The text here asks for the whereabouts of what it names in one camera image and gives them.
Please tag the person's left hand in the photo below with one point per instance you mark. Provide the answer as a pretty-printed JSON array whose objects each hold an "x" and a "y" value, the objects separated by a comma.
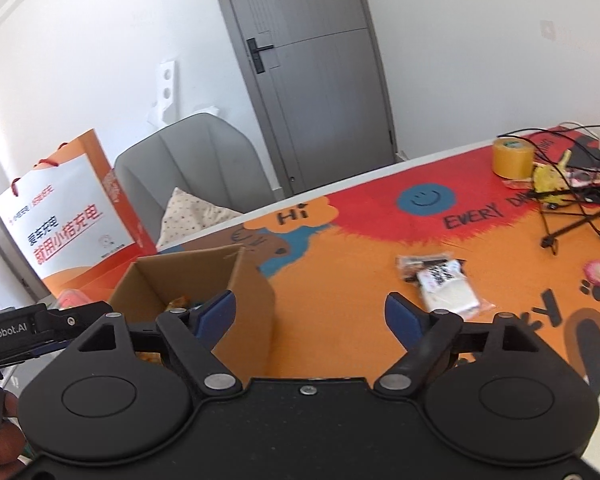
[{"x": 0, "y": 452}]

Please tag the plain white snack packet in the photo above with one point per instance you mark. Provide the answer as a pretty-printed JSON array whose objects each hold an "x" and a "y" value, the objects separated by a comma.
[{"x": 452, "y": 297}]

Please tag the dark striped snack packet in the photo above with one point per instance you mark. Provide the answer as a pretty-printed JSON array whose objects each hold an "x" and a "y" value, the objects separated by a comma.
[{"x": 415, "y": 262}]

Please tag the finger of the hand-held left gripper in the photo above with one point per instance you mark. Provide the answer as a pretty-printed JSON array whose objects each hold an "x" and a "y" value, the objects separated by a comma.
[{"x": 67, "y": 322}]

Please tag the pink fluffy charm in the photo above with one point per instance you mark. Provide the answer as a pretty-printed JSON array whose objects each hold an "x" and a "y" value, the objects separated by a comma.
[{"x": 597, "y": 272}]

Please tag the grey door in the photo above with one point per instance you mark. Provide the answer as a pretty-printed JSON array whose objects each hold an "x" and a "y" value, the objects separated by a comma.
[{"x": 310, "y": 85}]

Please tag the pink soft object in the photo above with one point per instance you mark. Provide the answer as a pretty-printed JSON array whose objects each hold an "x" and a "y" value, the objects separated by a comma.
[{"x": 72, "y": 297}]

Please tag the dotted white cushion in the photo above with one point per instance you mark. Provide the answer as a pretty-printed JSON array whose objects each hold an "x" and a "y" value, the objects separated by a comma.
[{"x": 195, "y": 220}]

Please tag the grey chair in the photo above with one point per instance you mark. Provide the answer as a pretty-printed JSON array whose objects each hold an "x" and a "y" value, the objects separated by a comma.
[{"x": 195, "y": 160}]

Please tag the flat black device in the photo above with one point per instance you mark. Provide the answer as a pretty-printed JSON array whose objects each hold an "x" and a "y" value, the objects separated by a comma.
[{"x": 587, "y": 157}]

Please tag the orange white paper bag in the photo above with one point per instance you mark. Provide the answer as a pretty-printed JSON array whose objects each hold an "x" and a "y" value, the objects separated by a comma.
[{"x": 70, "y": 220}]

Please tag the yellow tape roll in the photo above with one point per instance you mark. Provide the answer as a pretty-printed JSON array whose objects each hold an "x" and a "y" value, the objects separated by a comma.
[{"x": 512, "y": 160}]

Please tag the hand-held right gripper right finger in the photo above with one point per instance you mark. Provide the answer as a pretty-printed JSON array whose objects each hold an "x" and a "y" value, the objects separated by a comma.
[{"x": 401, "y": 317}]

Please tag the black white snack packet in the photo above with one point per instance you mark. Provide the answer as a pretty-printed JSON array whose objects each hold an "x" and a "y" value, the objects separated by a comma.
[{"x": 442, "y": 272}]

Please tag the colourful printed table mat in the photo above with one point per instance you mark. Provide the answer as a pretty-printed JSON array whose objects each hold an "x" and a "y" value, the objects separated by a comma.
[{"x": 340, "y": 270}]

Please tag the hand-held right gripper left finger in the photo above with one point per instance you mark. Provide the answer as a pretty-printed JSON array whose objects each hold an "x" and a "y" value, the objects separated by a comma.
[{"x": 220, "y": 311}]

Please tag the yellow toy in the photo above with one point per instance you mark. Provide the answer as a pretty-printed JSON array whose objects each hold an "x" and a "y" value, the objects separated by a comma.
[{"x": 550, "y": 180}]

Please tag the brown cardboard box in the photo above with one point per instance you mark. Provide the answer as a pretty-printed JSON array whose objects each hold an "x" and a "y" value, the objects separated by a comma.
[{"x": 250, "y": 300}]

